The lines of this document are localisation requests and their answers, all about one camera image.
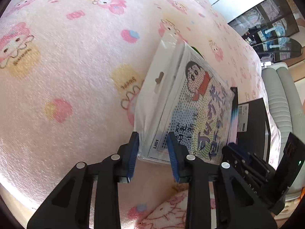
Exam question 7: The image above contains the green snack packet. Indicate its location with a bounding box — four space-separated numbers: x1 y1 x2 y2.
192 46 205 59

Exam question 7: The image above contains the person's pink printed pajamas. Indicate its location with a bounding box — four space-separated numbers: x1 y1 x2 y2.
136 188 217 229

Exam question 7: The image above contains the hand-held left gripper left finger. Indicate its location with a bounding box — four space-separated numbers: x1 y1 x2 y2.
27 132 140 229

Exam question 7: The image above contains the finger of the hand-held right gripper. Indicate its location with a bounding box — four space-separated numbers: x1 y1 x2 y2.
249 152 278 184
222 143 272 204

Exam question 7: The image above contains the cartoon print craft packet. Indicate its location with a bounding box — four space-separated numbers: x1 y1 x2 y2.
133 37 235 165

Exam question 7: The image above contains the black cardboard box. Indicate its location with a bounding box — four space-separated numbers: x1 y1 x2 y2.
230 87 272 165

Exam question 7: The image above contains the dark curved glass panel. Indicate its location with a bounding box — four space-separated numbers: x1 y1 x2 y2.
250 37 305 62

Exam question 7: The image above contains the dark glass cabinet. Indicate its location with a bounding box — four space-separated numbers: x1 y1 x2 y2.
227 0 303 43

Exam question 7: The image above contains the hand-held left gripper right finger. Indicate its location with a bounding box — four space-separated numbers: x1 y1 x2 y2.
166 132 278 229

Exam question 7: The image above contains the grey padded headboard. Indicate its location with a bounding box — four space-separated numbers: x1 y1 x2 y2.
261 62 305 201

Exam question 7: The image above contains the pink printed blanket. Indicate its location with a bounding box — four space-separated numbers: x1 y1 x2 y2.
0 0 282 211

